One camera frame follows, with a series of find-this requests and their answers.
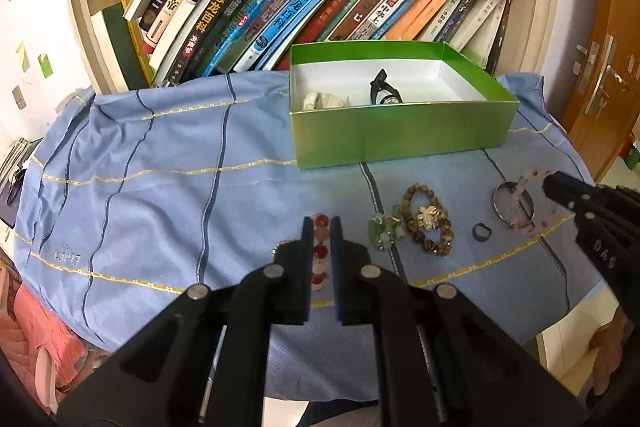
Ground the silver door latch plate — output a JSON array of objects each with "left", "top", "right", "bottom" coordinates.
[{"left": 572, "top": 44, "right": 601, "bottom": 92}]

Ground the brown wooden bead bracelet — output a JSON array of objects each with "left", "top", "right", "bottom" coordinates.
[{"left": 402, "top": 184, "right": 455, "bottom": 257}]

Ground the green jade bracelet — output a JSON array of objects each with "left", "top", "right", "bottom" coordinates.
[{"left": 368, "top": 205, "right": 405, "bottom": 250}]

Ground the black wristwatch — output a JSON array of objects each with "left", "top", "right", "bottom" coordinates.
[{"left": 369, "top": 68, "right": 403, "bottom": 106}]

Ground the red bead bracelet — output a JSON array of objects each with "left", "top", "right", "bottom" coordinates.
[{"left": 310, "top": 214, "right": 333, "bottom": 293}]

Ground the stack of papers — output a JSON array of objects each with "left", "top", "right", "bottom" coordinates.
[{"left": 0, "top": 138, "right": 43, "bottom": 180}]

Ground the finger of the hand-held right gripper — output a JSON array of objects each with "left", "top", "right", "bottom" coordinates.
[
  {"left": 542, "top": 172, "right": 608, "bottom": 233},
  {"left": 595, "top": 184, "right": 640, "bottom": 212}
]

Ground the person's right forearm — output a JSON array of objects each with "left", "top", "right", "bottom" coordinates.
[{"left": 592, "top": 307, "right": 633, "bottom": 408}]

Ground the pink bead bracelet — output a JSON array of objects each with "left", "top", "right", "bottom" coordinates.
[{"left": 505, "top": 169, "right": 576, "bottom": 235}]

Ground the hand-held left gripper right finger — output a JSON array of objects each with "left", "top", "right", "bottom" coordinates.
[{"left": 330, "top": 216, "right": 586, "bottom": 427}]

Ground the dark green hardcover book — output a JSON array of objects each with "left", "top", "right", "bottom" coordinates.
[{"left": 102, "top": 4, "right": 151, "bottom": 90}]

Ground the green cardboard box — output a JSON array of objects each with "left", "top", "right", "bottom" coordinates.
[{"left": 289, "top": 41, "right": 521, "bottom": 170}]

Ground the pink knitted cloth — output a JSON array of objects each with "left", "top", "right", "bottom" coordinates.
[{"left": 0, "top": 267, "right": 91, "bottom": 408}]

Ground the metal bangle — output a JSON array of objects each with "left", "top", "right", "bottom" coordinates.
[{"left": 492, "top": 181, "right": 535, "bottom": 224}]

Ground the blue checked cloth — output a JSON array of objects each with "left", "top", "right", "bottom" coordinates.
[{"left": 12, "top": 71, "right": 598, "bottom": 403}]

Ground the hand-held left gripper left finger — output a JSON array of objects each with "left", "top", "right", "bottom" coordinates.
[{"left": 56, "top": 216, "right": 315, "bottom": 427}]

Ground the white bead bracelet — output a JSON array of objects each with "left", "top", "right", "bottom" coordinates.
[{"left": 301, "top": 91, "right": 351, "bottom": 110}]

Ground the wooden bookshelf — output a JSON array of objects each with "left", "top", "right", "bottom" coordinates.
[{"left": 57, "top": 0, "right": 561, "bottom": 98}]

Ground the silver door handle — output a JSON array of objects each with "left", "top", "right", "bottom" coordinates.
[{"left": 582, "top": 34, "right": 636, "bottom": 118}]

